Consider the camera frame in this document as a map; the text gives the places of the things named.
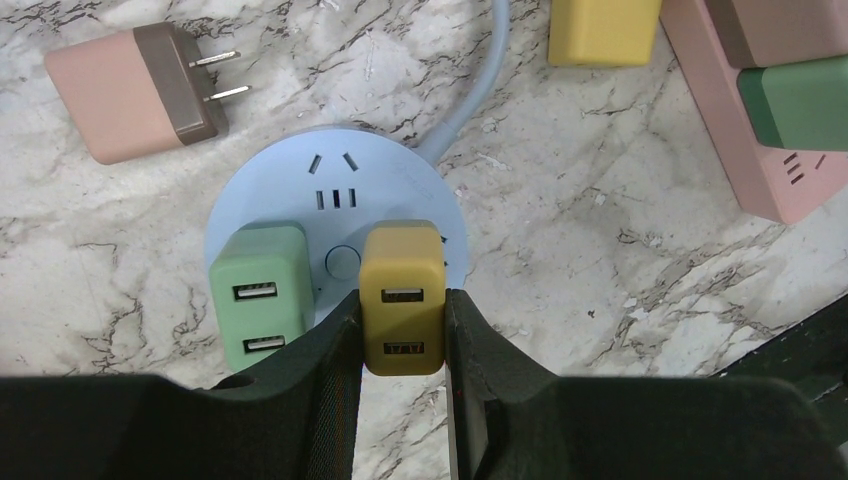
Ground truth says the blue round power socket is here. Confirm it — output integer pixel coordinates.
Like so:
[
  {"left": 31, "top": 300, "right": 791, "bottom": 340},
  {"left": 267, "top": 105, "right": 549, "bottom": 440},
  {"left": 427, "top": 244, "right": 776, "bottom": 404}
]
[{"left": 204, "top": 127, "right": 469, "bottom": 322}]

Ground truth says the brown pink small charger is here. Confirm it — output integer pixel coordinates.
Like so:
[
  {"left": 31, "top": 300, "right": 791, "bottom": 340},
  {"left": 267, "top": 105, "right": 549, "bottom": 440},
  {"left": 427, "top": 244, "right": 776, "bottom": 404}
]
[{"left": 44, "top": 22, "right": 249, "bottom": 165}]

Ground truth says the pink charger adapter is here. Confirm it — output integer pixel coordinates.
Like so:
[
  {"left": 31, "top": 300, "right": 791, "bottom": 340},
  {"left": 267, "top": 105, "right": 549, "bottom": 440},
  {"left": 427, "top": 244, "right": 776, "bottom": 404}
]
[{"left": 705, "top": 0, "right": 847, "bottom": 69}]

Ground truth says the light blue coiled cable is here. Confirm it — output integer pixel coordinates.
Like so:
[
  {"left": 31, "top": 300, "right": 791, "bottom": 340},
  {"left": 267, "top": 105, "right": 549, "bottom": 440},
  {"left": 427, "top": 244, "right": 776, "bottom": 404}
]
[{"left": 413, "top": 0, "right": 511, "bottom": 167}]

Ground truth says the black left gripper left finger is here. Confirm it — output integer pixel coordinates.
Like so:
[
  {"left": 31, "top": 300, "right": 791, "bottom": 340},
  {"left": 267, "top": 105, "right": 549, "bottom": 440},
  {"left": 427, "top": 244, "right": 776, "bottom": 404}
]
[{"left": 1, "top": 293, "right": 362, "bottom": 479}]

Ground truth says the green charger adapter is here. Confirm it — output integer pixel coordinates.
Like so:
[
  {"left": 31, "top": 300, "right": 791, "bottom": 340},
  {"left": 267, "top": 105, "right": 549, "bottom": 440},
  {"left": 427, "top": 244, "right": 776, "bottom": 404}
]
[{"left": 737, "top": 55, "right": 847, "bottom": 152}]

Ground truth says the pink power strip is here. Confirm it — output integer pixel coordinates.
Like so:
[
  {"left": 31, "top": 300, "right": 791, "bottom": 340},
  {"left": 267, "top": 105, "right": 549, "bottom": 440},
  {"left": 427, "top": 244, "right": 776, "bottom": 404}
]
[{"left": 660, "top": 0, "right": 847, "bottom": 224}]

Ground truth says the black metal base rail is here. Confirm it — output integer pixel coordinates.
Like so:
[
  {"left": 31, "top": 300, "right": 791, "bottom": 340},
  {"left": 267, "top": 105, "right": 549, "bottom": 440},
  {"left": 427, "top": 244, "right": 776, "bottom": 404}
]
[{"left": 715, "top": 296, "right": 847, "bottom": 443}]

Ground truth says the yellow olive charger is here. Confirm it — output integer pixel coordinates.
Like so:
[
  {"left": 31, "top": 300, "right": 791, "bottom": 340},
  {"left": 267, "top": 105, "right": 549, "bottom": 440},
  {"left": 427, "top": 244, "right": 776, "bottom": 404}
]
[
  {"left": 547, "top": 0, "right": 662, "bottom": 68},
  {"left": 359, "top": 220, "right": 447, "bottom": 376}
]

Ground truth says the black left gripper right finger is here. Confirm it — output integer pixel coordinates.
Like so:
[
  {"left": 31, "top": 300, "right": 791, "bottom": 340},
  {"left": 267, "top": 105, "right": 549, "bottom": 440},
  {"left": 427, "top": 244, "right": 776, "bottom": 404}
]
[{"left": 445, "top": 290, "right": 847, "bottom": 479}]

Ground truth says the green charger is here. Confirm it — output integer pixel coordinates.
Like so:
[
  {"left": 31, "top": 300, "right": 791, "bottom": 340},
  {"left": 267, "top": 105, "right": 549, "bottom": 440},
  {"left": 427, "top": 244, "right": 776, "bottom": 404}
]
[{"left": 208, "top": 222, "right": 315, "bottom": 372}]

